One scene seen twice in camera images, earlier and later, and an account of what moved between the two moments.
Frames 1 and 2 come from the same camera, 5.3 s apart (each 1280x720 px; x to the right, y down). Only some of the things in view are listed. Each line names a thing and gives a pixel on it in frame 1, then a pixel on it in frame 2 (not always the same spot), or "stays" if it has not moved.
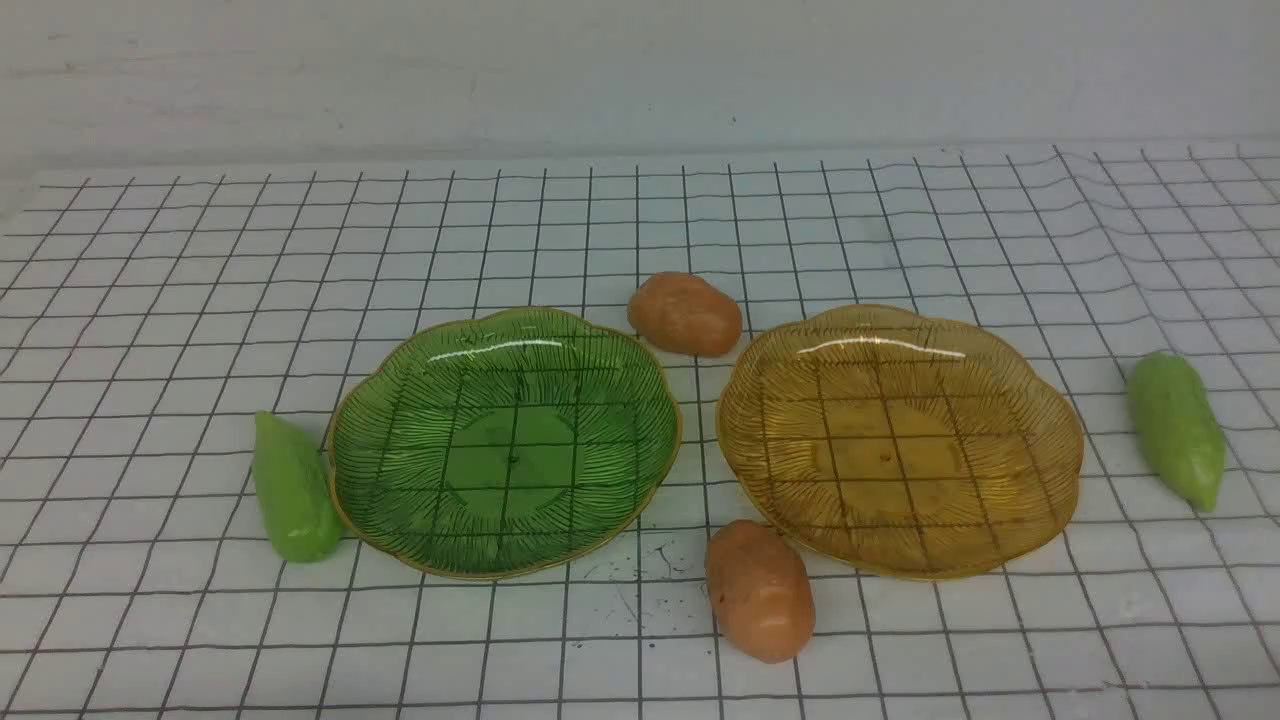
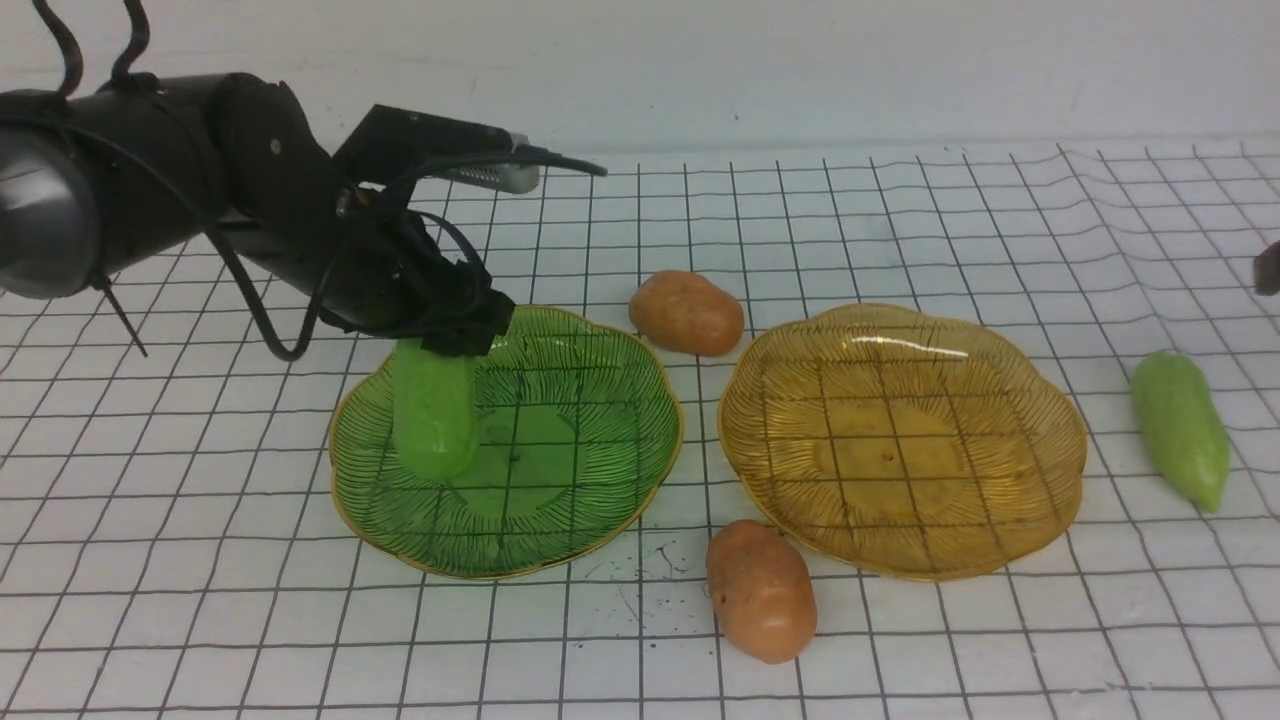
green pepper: (301, 501) -> (435, 409)
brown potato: (685, 313) stays
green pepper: (1179, 428) stays
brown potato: (762, 590) stays
